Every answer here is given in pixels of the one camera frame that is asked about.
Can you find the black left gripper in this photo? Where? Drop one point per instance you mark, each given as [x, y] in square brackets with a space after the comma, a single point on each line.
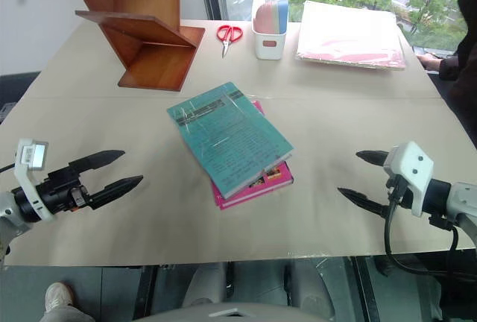
[61, 189]

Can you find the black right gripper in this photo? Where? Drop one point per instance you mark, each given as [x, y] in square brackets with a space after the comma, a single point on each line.
[401, 195]

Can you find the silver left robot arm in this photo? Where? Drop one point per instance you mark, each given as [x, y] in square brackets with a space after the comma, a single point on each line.
[8, 210]

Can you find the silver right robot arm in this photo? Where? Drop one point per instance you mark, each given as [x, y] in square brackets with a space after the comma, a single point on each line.
[460, 199]

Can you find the pink book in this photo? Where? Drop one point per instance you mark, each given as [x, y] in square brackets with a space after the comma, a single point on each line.
[261, 189]

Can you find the teal book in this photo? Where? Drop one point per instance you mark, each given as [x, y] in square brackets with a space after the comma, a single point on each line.
[227, 135]

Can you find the brown wooden bookshelf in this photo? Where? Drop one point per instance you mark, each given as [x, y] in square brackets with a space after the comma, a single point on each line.
[149, 27]

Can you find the bystander bare hand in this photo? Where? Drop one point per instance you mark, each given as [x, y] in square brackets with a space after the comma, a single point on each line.
[430, 64]

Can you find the pink card sheet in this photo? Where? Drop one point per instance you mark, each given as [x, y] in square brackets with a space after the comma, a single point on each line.
[372, 59]

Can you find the dark grey furniture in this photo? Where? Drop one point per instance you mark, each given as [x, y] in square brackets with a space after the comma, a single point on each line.
[16, 89]

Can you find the white sneaker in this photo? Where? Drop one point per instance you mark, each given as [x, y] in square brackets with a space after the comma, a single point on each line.
[57, 296]

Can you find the person in dark clothes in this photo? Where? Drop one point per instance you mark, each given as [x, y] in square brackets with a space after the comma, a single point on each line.
[466, 76]

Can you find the grey trouser leg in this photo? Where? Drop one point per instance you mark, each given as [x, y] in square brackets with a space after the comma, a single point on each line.
[65, 315]

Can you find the white plastic container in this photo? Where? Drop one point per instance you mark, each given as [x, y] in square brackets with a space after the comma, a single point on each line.
[269, 48]

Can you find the blue foam sheet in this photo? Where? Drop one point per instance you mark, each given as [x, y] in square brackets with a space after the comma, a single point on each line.
[283, 16]

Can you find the pink foam sheets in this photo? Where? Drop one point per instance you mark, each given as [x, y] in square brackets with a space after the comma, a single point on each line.
[265, 16]

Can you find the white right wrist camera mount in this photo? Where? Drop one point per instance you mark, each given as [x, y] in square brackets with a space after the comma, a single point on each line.
[413, 161]

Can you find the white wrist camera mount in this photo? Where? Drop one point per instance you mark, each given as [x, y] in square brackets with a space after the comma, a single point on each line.
[413, 161]
[23, 176]

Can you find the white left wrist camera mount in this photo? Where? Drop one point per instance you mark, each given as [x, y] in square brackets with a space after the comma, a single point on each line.
[23, 176]

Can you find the black table frame bar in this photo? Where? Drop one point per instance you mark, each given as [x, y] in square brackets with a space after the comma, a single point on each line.
[143, 292]
[367, 288]

